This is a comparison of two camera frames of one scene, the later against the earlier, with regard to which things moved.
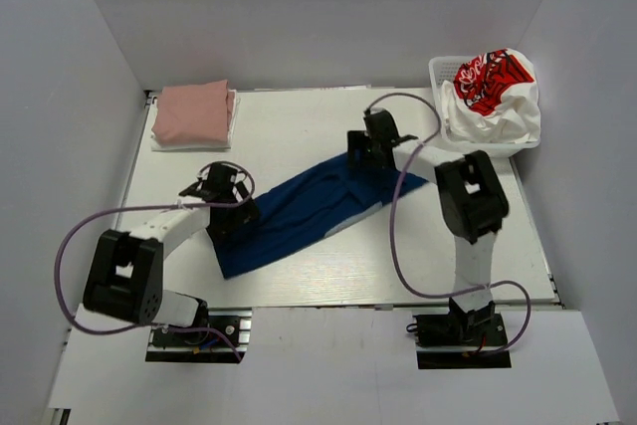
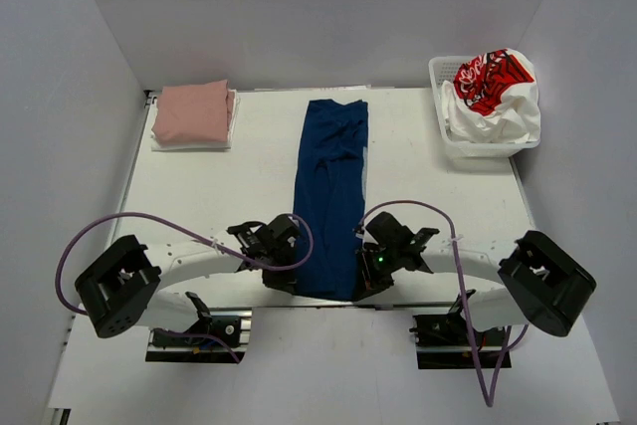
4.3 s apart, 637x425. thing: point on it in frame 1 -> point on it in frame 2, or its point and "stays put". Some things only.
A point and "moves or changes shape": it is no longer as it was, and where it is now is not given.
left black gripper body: (237, 218) -> (278, 280)
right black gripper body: (372, 155) -> (378, 266)
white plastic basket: (441, 69) stays put
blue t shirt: (308, 207) moves or changes shape
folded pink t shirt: (199, 112) stays put
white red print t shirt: (492, 97) stays put
